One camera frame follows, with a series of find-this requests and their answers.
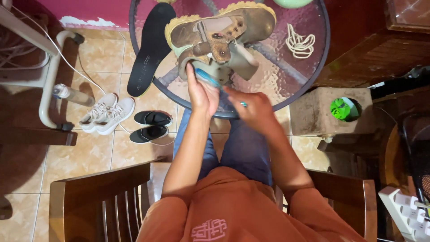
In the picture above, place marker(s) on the person's right hand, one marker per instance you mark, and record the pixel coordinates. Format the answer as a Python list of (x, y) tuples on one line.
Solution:
[(257, 109)]

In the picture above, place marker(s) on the green bowl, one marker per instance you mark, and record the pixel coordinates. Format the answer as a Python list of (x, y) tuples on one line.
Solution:
[(292, 2)]

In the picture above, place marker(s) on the green ball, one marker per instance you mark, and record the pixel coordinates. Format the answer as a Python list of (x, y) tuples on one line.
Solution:
[(339, 109)]

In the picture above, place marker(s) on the concrete block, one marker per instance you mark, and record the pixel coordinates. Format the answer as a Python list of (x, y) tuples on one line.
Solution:
[(312, 111)]

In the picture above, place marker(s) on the cream shoelace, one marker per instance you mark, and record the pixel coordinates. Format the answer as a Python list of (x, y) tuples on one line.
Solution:
[(300, 43)]

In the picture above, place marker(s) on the orange shirt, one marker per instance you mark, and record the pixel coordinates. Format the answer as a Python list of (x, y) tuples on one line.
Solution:
[(235, 211)]

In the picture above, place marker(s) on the wooden slatted chair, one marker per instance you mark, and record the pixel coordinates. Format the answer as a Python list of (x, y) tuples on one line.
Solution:
[(94, 201)]

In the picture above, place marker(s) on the white sneaker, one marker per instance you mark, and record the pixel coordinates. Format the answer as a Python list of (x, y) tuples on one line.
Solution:
[(100, 109), (116, 116)]

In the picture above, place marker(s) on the blue jeans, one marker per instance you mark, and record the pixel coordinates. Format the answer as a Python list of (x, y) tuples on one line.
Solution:
[(245, 151)]

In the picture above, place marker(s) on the dark wooden cabinet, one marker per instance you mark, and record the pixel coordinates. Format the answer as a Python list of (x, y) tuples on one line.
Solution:
[(369, 43)]

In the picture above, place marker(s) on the black slip-on shoe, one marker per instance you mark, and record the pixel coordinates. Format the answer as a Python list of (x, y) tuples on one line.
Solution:
[(149, 133), (153, 118)]

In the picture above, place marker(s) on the clear plastic bottle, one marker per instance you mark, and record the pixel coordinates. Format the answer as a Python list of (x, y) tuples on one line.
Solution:
[(74, 95)]

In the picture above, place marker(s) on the black mesh basket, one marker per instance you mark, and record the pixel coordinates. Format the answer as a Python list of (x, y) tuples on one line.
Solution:
[(418, 151)]

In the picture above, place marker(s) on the white power strip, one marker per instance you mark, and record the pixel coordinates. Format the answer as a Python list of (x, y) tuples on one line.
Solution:
[(401, 211)]

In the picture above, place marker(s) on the white metal tube frame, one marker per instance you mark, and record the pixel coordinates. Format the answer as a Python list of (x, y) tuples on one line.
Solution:
[(47, 84)]

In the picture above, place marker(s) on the brown leather boot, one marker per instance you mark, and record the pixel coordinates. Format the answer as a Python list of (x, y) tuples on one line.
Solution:
[(218, 37)]

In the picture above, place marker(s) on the person's right fingers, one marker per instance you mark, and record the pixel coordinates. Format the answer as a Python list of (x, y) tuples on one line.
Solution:
[(235, 95)]

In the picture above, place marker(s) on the person's left fingers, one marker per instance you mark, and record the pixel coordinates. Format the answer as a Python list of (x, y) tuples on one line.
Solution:
[(192, 75)]

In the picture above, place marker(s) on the round glass table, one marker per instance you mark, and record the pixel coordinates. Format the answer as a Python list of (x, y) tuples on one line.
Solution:
[(295, 77)]

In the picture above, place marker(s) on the black insole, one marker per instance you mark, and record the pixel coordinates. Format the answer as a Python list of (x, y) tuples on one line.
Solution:
[(151, 50)]

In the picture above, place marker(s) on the person's left hand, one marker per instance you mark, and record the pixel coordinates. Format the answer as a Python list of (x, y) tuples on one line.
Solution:
[(201, 97)]

